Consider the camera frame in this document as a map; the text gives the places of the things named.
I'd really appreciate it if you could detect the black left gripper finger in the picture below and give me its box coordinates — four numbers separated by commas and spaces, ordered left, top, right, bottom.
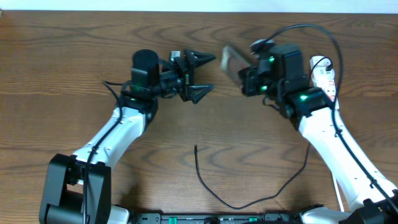
184, 49, 216, 67
187, 85, 215, 104

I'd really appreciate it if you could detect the silver smartphone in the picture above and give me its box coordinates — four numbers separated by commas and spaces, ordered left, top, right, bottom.
220, 45, 251, 88

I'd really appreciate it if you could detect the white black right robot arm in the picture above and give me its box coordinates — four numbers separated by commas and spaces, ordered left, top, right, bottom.
239, 40, 397, 223

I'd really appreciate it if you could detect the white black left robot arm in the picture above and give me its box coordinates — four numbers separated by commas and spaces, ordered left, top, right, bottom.
39, 49, 216, 223

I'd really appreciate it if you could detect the white USB charger adapter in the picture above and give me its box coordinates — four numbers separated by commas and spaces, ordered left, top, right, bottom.
310, 56, 335, 83

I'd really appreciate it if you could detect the white power strip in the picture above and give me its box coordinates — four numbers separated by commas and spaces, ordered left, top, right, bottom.
309, 55, 340, 110

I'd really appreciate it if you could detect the black USB charging cable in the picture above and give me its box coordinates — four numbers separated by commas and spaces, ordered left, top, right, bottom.
193, 55, 334, 210

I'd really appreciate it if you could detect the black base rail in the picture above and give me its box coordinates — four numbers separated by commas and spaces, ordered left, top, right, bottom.
128, 213, 303, 224

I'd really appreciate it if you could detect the white power strip cord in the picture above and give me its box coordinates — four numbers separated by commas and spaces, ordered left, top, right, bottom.
331, 174, 345, 213

